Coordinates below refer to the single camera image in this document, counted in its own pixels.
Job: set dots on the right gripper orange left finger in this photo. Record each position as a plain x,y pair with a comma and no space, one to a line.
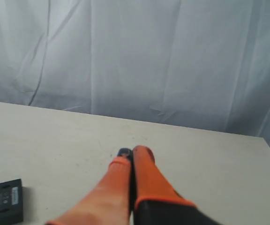
108,203

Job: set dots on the small black box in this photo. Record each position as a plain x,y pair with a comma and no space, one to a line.
11,202

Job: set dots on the white backdrop curtain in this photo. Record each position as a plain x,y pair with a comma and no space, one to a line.
195,63

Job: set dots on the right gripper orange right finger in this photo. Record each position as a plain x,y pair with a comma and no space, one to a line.
157,202

